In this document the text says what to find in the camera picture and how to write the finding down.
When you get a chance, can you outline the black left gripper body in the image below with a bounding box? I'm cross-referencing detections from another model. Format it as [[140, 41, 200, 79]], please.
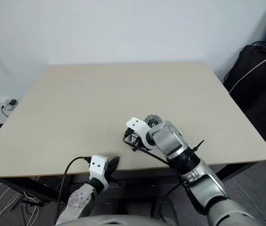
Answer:
[[106, 164, 115, 182]]

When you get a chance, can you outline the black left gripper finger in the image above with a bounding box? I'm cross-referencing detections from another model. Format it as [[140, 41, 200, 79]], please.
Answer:
[[109, 157, 121, 176], [108, 156, 121, 167]]

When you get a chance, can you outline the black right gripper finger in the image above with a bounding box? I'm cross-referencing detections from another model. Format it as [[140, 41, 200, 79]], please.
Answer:
[[122, 134, 134, 147]]

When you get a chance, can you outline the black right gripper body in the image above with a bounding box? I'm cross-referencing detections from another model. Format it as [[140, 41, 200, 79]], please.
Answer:
[[124, 128, 145, 149]]

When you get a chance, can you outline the black silver spoked rotor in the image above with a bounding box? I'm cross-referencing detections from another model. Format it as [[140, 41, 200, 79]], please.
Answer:
[[126, 133, 139, 145]]

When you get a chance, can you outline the grey round motor cover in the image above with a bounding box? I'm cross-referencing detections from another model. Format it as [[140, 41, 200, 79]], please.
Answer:
[[144, 113, 163, 129]]

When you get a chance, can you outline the large black bag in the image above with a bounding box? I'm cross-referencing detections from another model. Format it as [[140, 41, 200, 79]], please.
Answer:
[[224, 44, 266, 142]]

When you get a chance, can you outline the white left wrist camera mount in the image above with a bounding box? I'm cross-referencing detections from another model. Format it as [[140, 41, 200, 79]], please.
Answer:
[[88, 154, 110, 190]]

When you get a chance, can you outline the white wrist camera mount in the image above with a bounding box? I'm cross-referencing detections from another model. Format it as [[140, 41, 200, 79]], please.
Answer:
[[88, 154, 110, 190], [126, 117, 158, 151]]

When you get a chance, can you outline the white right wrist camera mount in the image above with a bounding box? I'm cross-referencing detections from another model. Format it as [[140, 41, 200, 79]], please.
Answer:
[[126, 117, 158, 151]]

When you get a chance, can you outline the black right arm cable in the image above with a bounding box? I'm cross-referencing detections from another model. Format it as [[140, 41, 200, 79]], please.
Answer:
[[132, 145, 204, 210]]

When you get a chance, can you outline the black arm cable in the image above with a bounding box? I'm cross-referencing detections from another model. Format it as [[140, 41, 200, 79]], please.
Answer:
[[56, 156, 92, 218], [132, 145, 204, 210]]

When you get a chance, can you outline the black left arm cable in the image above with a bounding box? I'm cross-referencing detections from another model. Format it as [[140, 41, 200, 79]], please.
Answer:
[[56, 156, 92, 218]]

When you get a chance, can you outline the black cable tie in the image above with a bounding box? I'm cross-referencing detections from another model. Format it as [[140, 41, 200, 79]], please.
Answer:
[[191, 140, 205, 151]]

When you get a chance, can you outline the white laptop cable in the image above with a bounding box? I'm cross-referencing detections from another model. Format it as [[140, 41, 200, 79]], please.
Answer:
[[229, 55, 266, 94]]

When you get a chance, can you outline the black adapter cable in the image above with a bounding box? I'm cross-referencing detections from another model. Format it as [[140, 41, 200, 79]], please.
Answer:
[[1, 105, 12, 117]]

